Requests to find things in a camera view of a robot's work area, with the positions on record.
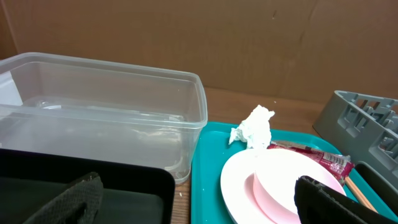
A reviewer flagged grey dishwasher rack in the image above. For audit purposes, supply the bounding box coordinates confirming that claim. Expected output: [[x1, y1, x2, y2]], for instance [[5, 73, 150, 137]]
[[313, 90, 397, 188]]

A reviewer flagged teal serving tray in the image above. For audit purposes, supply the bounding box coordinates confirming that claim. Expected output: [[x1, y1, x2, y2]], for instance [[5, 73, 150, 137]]
[[190, 122, 397, 223]]

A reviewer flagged pink plate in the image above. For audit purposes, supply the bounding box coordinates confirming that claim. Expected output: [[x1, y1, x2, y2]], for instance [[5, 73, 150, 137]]
[[220, 149, 346, 223]]

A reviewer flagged red snack wrapper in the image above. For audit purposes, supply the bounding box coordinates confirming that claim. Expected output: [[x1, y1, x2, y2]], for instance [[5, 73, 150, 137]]
[[267, 141, 354, 186]]

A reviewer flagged pink bowl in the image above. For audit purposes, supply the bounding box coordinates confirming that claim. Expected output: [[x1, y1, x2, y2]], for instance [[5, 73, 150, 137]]
[[253, 149, 317, 223]]

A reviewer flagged black plastic tray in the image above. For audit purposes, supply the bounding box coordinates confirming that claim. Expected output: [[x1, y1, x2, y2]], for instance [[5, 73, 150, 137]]
[[1, 149, 175, 223]]

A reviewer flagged wooden chopstick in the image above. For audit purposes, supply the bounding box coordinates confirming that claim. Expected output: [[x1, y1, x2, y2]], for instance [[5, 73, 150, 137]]
[[345, 177, 377, 213]]

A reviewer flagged clear plastic bin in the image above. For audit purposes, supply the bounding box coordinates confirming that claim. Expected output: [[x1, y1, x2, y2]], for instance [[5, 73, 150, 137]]
[[1, 52, 208, 184]]

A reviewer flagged white napkin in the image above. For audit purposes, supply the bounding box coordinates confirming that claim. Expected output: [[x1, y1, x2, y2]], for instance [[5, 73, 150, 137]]
[[228, 105, 275, 149]]

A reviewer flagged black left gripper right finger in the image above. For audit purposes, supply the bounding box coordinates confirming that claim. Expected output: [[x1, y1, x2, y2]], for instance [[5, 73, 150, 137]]
[[294, 175, 397, 224]]

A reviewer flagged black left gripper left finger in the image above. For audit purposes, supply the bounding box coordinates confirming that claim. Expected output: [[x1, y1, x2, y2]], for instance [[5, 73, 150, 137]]
[[22, 172, 104, 224]]

